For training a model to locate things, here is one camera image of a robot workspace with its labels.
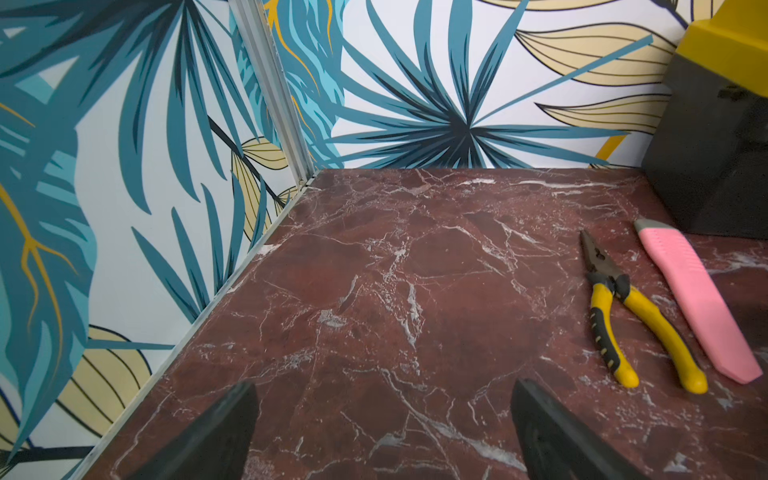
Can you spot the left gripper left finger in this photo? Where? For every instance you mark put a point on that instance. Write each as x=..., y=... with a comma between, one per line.
x=213, y=446

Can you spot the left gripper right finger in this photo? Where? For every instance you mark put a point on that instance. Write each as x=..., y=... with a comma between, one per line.
x=558, y=445

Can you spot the pink utility knife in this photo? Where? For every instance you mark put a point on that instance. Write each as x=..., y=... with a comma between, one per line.
x=701, y=303

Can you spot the yellow black toolbox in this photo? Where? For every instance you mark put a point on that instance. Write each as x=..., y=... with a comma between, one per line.
x=707, y=160

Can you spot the yellow handled pliers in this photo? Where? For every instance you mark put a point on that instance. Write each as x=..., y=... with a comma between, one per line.
x=609, y=284

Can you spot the left aluminium corner post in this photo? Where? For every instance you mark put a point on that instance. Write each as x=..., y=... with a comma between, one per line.
x=251, y=20

